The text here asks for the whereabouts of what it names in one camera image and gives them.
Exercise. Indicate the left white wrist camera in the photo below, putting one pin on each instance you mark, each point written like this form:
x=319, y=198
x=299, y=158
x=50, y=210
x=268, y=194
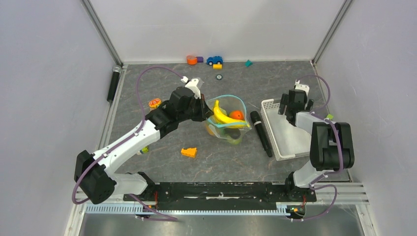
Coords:
x=194, y=85

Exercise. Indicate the green cabbage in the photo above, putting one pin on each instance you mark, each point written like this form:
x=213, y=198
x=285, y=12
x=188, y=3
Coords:
x=233, y=136

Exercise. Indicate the teal block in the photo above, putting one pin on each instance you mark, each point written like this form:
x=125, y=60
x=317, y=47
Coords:
x=248, y=63

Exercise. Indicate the multicolour toy block stack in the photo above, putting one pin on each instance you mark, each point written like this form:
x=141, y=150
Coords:
x=155, y=103

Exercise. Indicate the black microphone by wall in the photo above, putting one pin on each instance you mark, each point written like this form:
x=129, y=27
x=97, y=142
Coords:
x=114, y=83

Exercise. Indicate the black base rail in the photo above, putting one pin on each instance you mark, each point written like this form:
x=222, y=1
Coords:
x=224, y=195

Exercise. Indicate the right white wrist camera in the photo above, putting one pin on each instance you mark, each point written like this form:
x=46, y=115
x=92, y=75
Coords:
x=303, y=87

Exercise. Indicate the white perforated plastic basket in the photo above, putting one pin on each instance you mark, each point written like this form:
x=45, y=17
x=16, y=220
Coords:
x=287, y=141

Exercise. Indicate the orange cheese wedge toy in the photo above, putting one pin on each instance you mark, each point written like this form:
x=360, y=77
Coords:
x=189, y=152

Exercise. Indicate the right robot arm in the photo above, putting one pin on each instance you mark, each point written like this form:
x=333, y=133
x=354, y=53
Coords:
x=331, y=143

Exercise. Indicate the yellow lego brick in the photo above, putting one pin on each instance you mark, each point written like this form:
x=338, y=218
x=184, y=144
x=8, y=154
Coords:
x=217, y=66

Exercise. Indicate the yellow banana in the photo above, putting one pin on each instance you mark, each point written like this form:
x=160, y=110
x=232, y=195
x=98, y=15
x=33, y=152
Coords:
x=226, y=120

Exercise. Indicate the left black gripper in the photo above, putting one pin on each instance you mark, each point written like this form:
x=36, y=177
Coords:
x=204, y=111

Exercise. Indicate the clear zip top bag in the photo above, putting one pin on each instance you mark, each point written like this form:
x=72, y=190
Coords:
x=227, y=103

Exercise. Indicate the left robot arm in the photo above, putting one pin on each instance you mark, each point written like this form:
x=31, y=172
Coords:
x=95, y=173

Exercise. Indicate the black microphone on table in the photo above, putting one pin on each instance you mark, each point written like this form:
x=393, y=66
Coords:
x=258, y=125

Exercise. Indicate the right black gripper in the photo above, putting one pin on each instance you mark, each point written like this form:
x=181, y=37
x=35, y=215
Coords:
x=283, y=103

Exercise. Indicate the blue toy car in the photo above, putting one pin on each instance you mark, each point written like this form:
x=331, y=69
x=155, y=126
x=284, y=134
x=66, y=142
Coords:
x=214, y=60

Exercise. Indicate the orange green mango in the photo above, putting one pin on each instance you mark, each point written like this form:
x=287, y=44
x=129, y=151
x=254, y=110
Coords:
x=237, y=114

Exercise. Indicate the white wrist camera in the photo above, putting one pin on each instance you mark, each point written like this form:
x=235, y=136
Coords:
x=194, y=85
x=303, y=87

